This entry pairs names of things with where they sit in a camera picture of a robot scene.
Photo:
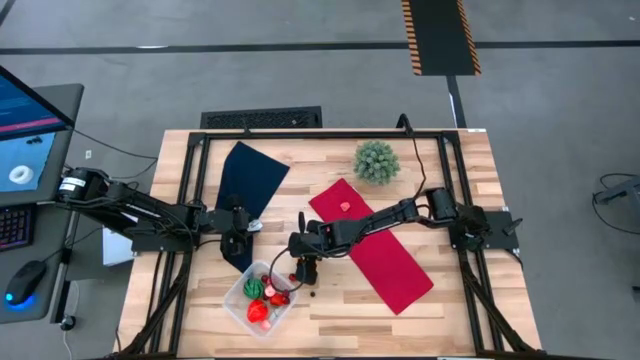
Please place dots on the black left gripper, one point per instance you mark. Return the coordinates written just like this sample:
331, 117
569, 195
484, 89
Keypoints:
230, 220

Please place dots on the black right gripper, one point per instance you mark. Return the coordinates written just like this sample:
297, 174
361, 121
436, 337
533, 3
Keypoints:
320, 240

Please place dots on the pink knitted ball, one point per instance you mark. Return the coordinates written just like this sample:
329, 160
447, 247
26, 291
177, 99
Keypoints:
270, 290

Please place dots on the green watermelon toy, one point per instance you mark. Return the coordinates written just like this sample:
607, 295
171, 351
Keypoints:
253, 288

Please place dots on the red strawberry toy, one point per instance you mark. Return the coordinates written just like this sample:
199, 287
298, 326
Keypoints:
257, 311

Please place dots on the pink plush strawberry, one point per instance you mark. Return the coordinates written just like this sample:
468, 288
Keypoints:
265, 325

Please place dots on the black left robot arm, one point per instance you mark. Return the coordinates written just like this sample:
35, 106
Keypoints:
150, 210

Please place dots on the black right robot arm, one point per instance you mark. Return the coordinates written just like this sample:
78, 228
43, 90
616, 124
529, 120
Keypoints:
400, 212

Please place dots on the clear plastic tupperware container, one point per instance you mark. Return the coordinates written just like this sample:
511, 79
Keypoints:
237, 305

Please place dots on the white cloth label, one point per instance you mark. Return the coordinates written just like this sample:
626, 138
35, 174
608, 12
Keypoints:
256, 225

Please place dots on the navy blue cloth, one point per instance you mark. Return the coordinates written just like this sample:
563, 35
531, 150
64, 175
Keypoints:
250, 170

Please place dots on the pink crumpled toy fruit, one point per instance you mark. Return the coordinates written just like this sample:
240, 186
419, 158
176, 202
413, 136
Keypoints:
345, 206

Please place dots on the red cloth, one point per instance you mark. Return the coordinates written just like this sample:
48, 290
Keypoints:
395, 275

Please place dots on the green potted plant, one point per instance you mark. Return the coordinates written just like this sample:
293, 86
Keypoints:
376, 162

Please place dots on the black desk caster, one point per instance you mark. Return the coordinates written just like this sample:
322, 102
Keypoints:
68, 322

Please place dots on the grey side desk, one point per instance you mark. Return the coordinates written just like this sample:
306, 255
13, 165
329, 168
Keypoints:
60, 110

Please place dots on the black computer mouse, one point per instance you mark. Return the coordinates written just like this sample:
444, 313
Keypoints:
25, 280

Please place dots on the black keyboard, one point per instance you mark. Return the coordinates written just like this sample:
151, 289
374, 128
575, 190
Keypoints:
15, 227

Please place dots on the computer monitor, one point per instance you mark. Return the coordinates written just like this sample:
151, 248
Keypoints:
25, 150

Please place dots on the black mat with orange stripes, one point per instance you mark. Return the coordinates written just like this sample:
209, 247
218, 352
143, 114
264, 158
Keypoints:
440, 35

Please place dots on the black aluminium table frame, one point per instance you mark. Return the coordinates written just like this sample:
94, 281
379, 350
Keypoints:
320, 135

